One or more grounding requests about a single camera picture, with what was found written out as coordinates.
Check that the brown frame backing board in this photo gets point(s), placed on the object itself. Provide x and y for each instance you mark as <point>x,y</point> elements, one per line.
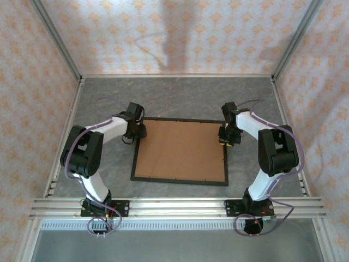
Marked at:
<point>177,150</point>

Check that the black picture frame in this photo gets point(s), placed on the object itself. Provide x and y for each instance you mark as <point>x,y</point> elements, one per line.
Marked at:
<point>177,181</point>

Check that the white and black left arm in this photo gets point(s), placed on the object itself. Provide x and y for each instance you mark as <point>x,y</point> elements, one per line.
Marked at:
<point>114,128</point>

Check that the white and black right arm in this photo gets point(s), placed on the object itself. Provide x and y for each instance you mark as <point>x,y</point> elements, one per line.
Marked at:
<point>251,122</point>

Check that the grey metal panel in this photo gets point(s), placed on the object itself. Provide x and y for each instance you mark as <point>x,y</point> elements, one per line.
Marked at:
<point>174,245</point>

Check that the aluminium side rail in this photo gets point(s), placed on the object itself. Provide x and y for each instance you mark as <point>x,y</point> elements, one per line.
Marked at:
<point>277,92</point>
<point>77,92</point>

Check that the aluminium table edge rail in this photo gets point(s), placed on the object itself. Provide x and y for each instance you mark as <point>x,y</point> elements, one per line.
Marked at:
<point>177,75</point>

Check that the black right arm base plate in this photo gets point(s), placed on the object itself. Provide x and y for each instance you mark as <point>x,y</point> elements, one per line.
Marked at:
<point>231,207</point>

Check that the aluminium mounting rail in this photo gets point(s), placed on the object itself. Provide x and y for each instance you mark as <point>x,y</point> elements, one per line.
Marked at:
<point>177,208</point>

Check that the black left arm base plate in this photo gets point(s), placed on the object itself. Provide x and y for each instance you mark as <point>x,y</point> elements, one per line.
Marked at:
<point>121,207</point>

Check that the aluminium corner post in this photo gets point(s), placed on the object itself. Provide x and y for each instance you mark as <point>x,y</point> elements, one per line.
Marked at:
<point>57,38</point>
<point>295,38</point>

